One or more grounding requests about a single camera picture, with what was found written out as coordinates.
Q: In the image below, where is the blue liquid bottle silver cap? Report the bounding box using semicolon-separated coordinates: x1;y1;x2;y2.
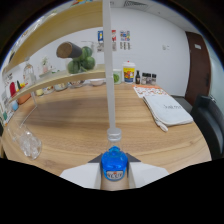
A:
100;128;129;191

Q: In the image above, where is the white blue gradient cup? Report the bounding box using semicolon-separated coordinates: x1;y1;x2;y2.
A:
11;99;19;112

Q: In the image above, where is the clear glass with ice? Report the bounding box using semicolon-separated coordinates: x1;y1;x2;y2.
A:
7;124;43;160

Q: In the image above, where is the white zip pouch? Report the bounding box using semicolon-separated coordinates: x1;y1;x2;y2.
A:
143;94;194;133

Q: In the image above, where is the black chair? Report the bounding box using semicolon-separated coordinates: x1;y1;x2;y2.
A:
190;93;224;161

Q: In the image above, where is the orange printed booklet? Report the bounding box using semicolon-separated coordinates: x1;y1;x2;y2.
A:
133;84;163;98

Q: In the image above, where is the small dark bottle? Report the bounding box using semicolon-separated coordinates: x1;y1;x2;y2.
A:
135;69;142;85

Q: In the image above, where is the green white mug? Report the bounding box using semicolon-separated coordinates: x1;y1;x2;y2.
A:
112;68;123;84

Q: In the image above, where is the yellow white lidded tub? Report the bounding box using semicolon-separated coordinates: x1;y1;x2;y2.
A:
122;60;137;84

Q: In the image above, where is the white-framed wooden shelf rack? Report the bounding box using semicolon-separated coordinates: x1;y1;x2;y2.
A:
1;0;117;131

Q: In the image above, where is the green ball jar with cork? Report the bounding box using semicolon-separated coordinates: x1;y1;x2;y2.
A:
55;41;97;75

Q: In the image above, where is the white vase with flowers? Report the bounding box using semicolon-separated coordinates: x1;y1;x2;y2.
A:
41;56;51;74

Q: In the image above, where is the ceiling air vent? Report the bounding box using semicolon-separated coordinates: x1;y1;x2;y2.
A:
123;0;145;8

